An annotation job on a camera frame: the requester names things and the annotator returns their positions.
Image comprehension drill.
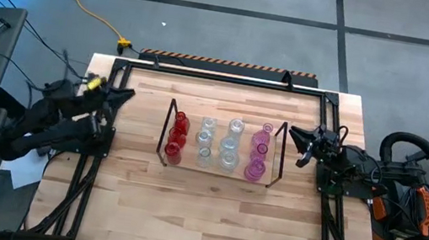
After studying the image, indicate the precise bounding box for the pink cone-shaped glass vase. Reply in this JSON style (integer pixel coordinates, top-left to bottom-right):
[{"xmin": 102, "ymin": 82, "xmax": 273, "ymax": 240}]
[{"xmin": 251, "ymin": 120, "xmax": 276, "ymax": 149}]

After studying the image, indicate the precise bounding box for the clear faceted wide glass vase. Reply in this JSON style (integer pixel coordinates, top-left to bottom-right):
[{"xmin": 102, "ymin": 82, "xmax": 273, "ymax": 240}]
[{"xmin": 194, "ymin": 146, "xmax": 216, "ymax": 170}]

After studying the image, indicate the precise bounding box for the red ribbed cylinder glass vase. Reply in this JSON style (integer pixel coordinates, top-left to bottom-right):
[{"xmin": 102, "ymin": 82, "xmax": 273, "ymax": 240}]
[{"xmin": 161, "ymin": 141, "xmax": 185, "ymax": 168}]

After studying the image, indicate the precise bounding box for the pink wide ribbed glass vase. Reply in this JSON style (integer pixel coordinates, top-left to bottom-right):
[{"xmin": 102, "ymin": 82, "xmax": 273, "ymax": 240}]
[{"xmin": 241, "ymin": 157, "xmax": 269, "ymax": 184}]

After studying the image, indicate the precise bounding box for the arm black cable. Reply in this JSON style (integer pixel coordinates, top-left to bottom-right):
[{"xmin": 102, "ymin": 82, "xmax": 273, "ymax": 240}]
[
  {"xmin": 24, "ymin": 44, "xmax": 95, "ymax": 99},
  {"xmin": 330, "ymin": 123, "xmax": 391, "ymax": 187}
]

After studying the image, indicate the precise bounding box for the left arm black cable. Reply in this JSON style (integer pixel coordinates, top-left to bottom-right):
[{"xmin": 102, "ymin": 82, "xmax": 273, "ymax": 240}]
[{"xmin": 24, "ymin": 44, "xmax": 95, "ymax": 99}]

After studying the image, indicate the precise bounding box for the black mat with hazard stripe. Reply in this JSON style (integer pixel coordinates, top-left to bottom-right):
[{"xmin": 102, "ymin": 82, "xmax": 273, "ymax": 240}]
[{"xmin": 137, "ymin": 46, "xmax": 320, "ymax": 88}]

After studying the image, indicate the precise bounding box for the wooden shelf with black frame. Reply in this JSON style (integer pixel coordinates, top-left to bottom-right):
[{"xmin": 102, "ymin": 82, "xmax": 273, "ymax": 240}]
[{"xmin": 152, "ymin": 95, "xmax": 293, "ymax": 191}]

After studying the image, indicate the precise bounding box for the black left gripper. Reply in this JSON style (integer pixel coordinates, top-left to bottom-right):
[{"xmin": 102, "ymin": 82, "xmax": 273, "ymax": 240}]
[{"xmin": 76, "ymin": 72, "xmax": 138, "ymax": 125}]

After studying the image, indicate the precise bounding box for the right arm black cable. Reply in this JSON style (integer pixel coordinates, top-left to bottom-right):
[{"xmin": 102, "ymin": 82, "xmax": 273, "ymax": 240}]
[{"xmin": 330, "ymin": 123, "xmax": 391, "ymax": 187}]

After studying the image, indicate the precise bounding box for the clear large ribbed glass vase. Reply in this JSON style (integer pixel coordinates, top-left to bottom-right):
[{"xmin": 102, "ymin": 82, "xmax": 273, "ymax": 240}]
[{"xmin": 216, "ymin": 148, "xmax": 242, "ymax": 174}]

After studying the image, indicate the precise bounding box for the black orange equipment box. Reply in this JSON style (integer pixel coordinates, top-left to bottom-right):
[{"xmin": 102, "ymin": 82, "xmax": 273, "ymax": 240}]
[{"xmin": 364, "ymin": 169, "xmax": 429, "ymax": 240}]

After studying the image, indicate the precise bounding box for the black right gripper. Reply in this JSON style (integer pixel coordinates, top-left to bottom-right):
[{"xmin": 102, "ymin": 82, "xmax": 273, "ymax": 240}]
[{"xmin": 282, "ymin": 120, "xmax": 345, "ymax": 175}]

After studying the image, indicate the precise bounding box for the clear tall diamond-pattern vase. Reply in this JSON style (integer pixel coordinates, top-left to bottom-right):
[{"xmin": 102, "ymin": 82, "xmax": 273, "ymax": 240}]
[{"xmin": 225, "ymin": 116, "xmax": 248, "ymax": 141}]

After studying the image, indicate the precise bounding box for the white paper sheet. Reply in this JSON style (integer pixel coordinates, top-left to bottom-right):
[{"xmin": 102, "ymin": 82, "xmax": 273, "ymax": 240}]
[{"xmin": 0, "ymin": 141, "xmax": 51, "ymax": 194}]

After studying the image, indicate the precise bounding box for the clear studded square glass vase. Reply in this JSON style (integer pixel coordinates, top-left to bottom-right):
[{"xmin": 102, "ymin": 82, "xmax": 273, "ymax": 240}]
[{"xmin": 199, "ymin": 115, "xmax": 220, "ymax": 135}]

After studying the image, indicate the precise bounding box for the red cone-shaped glass vase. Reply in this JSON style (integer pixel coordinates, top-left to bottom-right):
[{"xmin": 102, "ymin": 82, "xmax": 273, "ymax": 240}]
[{"xmin": 172, "ymin": 109, "xmax": 194, "ymax": 136}]

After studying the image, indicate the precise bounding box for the pink small glass vase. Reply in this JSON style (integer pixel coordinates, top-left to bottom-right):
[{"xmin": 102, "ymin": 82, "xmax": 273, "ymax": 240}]
[{"xmin": 249, "ymin": 141, "xmax": 272, "ymax": 164}]

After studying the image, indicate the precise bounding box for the red bulbous ribbed glass vase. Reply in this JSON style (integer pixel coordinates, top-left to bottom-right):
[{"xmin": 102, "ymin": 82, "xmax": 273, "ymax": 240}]
[{"xmin": 165, "ymin": 125, "xmax": 190, "ymax": 150}]

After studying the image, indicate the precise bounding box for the clear small ribbed glass jar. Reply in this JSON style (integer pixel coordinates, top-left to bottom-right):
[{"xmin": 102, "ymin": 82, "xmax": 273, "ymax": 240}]
[{"xmin": 193, "ymin": 128, "xmax": 215, "ymax": 148}]

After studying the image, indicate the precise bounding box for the clear narrow-neck glass vase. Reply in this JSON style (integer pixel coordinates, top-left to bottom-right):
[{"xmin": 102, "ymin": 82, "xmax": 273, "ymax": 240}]
[{"xmin": 218, "ymin": 134, "xmax": 241, "ymax": 155}]

